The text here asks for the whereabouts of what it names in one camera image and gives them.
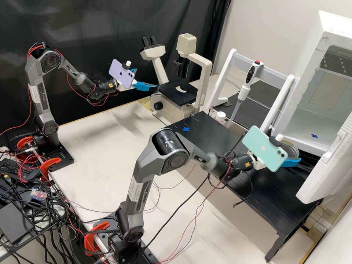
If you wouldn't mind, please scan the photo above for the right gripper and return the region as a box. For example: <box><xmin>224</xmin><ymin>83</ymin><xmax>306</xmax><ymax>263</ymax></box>
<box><xmin>247</xmin><ymin>136</ymin><xmax>303</xmax><ymax>169</ymax></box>

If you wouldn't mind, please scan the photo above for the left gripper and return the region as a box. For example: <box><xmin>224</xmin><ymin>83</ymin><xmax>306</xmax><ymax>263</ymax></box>
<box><xmin>119</xmin><ymin>68</ymin><xmax>158</xmax><ymax>93</ymax></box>

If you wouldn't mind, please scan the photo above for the petri dish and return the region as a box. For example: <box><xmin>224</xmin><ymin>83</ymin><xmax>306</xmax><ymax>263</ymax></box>
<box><xmin>279</xmin><ymin>139</ymin><xmax>300</xmax><ymax>161</ymax></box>

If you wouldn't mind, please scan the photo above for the white incubator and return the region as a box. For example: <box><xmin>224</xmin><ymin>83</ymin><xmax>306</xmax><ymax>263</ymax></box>
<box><xmin>282</xmin><ymin>10</ymin><xmax>352</xmax><ymax>158</ymax></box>

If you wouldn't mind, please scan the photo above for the incubator door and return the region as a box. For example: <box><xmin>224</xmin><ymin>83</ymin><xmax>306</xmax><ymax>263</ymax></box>
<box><xmin>296</xmin><ymin>111</ymin><xmax>352</xmax><ymax>205</ymax></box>

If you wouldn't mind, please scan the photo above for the cream microscope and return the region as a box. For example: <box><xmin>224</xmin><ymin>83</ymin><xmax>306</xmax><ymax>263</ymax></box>
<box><xmin>139</xmin><ymin>33</ymin><xmax>213</xmax><ymax>119</ymax></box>

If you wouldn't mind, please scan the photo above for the white pipette stand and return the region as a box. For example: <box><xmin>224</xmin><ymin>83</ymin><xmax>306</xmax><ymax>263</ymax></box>
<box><xmin>205</xmin><ymin>48</ymin><xmax>296</xmax><ymax>135</ymax></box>

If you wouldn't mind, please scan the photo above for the pipette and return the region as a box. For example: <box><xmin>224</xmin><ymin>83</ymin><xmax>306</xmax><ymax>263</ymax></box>
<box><xmin>228</xmin><ymin>59</ymin><xmax>264</xmax><ymax>128</ymax></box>

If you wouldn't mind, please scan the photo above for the red clamp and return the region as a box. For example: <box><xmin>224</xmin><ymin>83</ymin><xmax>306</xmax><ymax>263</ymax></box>
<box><xmin>83</xmin><ymin>221</ymin><xmax>110</xmax><ymax>257</ymax></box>
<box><xmin>16</xmin><ymin>137</ymin><xmax>38</xmax><ymax>154</ymax></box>
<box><xmin>38</xmin><ymin>157</ymin><xmax>62</xmax><ymax>183</ymax></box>

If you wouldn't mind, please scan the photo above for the black power adapter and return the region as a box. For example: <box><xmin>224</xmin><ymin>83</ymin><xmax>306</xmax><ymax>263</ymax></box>
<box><xmin>0</xmin><ymin>158</ymin><xmax>42</xmax><ymax>183</ymax></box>

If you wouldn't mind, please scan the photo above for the small circuit board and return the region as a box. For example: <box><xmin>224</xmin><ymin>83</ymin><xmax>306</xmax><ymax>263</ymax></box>
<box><xmin>29</xmin><ymin>188</ymin><xmax>48</xmax><ymax>201</ymax></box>

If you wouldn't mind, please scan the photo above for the black flat box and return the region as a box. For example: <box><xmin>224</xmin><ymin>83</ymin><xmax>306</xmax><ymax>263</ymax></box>
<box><xmin>0</xmin><ymin>203</ymin><xmax>36</xmax><ymax>246</ymax></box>

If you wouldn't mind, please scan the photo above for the left wrist camera phone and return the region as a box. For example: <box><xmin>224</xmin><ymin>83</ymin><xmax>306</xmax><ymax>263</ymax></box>
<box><xmin>108</xmin><ymin>59</ymin><xmax>138</xmax><ymax>90</ymax></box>

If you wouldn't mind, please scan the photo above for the wrist camera phone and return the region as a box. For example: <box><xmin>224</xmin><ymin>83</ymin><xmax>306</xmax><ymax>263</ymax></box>
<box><xmin>242</xmin><ymin>125</ymin><xmax>289</xmax><ymax>173</ymax></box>
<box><xmin>108</xmin><ymin>59</ymin><xmax>138</xmax><ymax>90</ymax></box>

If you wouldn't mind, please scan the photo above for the right wrist camera phone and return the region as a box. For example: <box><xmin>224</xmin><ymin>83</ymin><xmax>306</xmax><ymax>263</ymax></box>
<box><xmin>242</xmin><ymin>125</ymin><xmax>289</xmax><ymax>173</ymax></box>

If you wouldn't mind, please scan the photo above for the black cable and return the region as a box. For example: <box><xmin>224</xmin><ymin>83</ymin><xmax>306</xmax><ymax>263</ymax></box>
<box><xmin>139</xmin><ymin>175</ymin><xmax>211</xmax><ymax>252</ymax></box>

